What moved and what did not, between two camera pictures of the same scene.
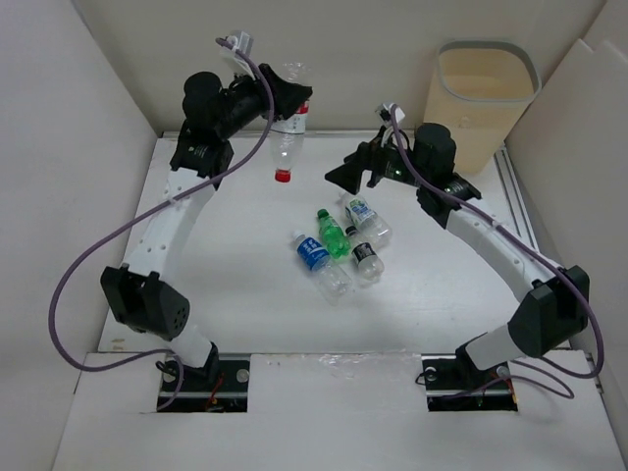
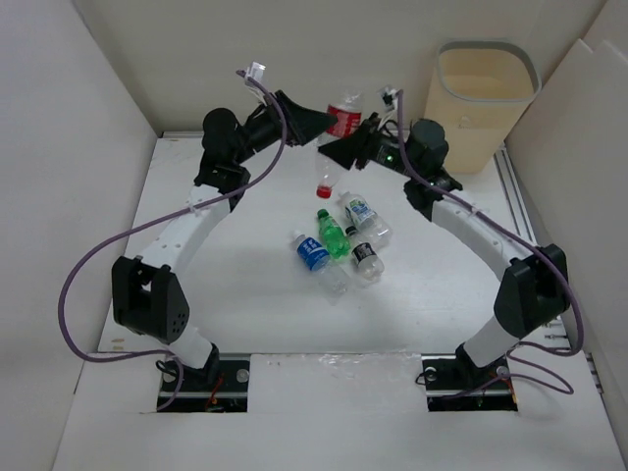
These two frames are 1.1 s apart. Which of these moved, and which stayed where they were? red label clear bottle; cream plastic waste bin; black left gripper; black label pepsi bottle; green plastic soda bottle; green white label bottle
Moved: black left gripper; red label clear bottle
Stayed: green plastic soda bottle; green white label bottle; cream plastic waste bin; black label pepsi bottle
